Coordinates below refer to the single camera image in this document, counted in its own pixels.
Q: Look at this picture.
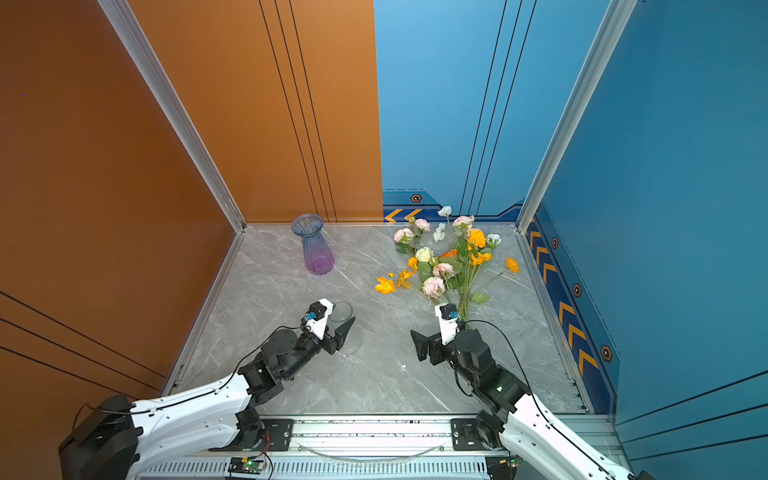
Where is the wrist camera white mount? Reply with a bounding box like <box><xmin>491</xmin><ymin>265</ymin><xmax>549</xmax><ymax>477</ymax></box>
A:
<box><xmin>434</xmin><ymin>303</ymin><xmax>459</xmax><ymax>345</ymax></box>
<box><xmin>301</xmin><ymin>298</ymin><xmax>334</xmax><ymax>340</ymax></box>

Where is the aluminium corner post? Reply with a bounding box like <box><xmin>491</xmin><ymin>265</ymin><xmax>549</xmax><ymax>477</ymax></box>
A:
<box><xmin>516</xmin><ymin>0</ymin><xmax>637</xmax><ymax>234</ymax></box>
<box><xmin>98</xmin><ymin>0</ymin><xmax>247</xmax><ymax>234</ymax></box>

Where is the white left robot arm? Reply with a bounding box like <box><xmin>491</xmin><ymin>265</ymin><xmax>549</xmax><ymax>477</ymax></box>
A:
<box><xmin>58</xmin><ymin>319</ymin><xmax>354</xmax><ymax>479</ymax></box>

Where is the cream rose flower stem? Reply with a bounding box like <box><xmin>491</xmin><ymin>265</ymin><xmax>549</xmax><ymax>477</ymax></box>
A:
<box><xmin>414</xmin><ymin>247</ymin><xmax>445</xmax><ymax>282</ymax></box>

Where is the purple ribbed glass vase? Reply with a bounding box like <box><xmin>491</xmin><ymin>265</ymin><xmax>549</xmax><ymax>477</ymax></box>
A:
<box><xmin>291</xmin><ymin>213</ymin><xmax>335</xmax><ymax>275</ymax></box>

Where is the left aluminium corner post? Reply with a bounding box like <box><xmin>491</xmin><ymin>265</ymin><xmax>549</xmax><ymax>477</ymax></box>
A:
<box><xmin>98</xmin><ymin>0</ymin><xmax>247</xmax><ymax>234</ymax></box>

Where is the right aluminium corner post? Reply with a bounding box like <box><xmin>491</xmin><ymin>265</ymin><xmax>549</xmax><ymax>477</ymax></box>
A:
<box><xmin>516</xmin><ymin>0</ymin><xmax>637</xmax><ymax>234</ymax></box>

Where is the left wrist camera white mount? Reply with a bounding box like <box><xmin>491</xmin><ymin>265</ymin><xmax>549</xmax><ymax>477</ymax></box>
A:
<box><xmin>301</xmin><ymin>298</ymin><xmax>334</xmax><ymax>340</ymax></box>

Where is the orange poppy flower stem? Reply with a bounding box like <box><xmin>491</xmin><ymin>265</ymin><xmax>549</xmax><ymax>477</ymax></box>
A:
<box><xmin>461</xmin><ymin>253</ymin><xmax>520</xmax><ymax>312</ymax></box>

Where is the yellow rose flower stem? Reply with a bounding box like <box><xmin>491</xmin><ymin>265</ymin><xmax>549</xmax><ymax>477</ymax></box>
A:
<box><xmin>457</xmin><ymin>236</ymin><xmax>493</xmax><ymax>320</ymax></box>

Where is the orange cosmos flower stem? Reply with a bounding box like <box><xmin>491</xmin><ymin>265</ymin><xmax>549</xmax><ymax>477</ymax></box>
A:
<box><xmin>375</xmin><ymin>257</ymin><xmax>418</xmax><ymax>295</ymax></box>

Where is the small pink rose spray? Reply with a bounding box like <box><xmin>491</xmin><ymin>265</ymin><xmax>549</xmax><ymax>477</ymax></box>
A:
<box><xmin>393</xmin><ymin>218</ymin><xmax>431</xmax><ymax>256</ymax></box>

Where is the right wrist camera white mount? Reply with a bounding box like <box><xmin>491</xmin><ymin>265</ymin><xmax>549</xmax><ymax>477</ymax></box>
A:
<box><xmin>434</xmin><ymin>303</ymin><xmax>459</xmax><ymax>345</ymax></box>

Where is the pink white bouquet spray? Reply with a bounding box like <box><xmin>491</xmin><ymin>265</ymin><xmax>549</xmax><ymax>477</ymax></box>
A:
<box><xmin>452</xmin><ymin>215</ymin><xmax>502</xmax><ymax>250</ymax></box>

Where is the green circuit board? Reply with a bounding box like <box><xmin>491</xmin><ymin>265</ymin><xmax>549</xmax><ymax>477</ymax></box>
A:
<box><xmin>228</xmin><ymin>457</ymin><xmax>268</xmax><ymax>478</ymax></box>

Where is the white blossom spray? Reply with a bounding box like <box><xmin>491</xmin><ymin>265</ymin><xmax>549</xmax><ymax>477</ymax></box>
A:
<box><xmin>432</xmin><ymin>205</ymin><xmax>452</xmax><ymax>242</ymax></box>

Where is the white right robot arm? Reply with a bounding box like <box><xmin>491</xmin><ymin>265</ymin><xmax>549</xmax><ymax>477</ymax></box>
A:
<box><xmin>411</xmin><ymin>330</ymin><xmax>652</xmax><ymax>479</ymax></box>

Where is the pink peony flower stem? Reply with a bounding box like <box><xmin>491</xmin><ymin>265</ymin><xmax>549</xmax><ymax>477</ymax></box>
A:
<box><xmin>421</xmin><ymin>262</ymin><xmax>460</xmax><ymax>305</ymax></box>

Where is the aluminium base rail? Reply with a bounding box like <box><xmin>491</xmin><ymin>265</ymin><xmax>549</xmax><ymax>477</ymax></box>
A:
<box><xmin>140</xmin><ymin>414</ymin><xmax>542</xmax><ymax>479</ymax></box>

